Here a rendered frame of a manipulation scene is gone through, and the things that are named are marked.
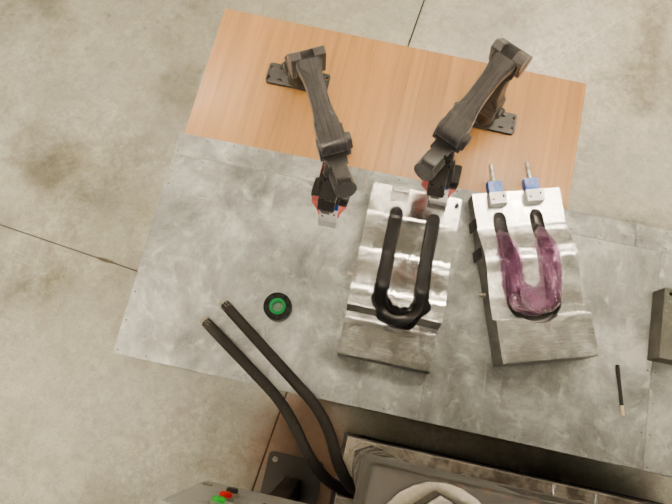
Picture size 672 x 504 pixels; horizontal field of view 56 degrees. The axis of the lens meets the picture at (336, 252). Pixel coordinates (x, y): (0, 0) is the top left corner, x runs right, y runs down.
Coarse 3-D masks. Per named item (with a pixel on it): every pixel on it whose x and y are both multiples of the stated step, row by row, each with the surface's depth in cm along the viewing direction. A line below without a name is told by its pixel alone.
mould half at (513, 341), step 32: (512, 192) 187; (544, 192) 187; (480, 224) 185; (512, 224) 185; (576, 256) 178; (576, 288) 178; (512, 320) 172; (576, 320) 172; (512, 352) 170; (544, 352) 170; (576, 352) 170
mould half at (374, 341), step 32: (384, 192) 184; (416, 192) 184; (384, 224) 181; (416, 224) 181; (448, 224) 181; (416, 256) 179; (448, 256) 179; (352, 288) 172; (352, 320) 177; (352, 352) 175; (384, 352) 175; (416, 352) 175
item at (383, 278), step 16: (400, 208) 182; (400, 224) 181; (432, 224) 182; (384, 240) 180; (432, 240) 181; (384, 256) 180; (432, 256) 179; (384, 272) 176; (384, 288) 174; (416, 288) 173; (384, 304) 176; (416, 304) 174; (384, 320) 173; (400, 320) 176; (416, 320) 171
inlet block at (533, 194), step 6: (528, 168) 189; (528, 174) 188; (522, 180) 188; (528, 180) 187; (534, 180) 187; (522, 186) 189; (528, 186) 186; (534, 186) 186; (528, 192) 184; (534, 192) 184; (540, 192) 185; (528, 198) 184; (534, 198) 184; (540, 198) 184
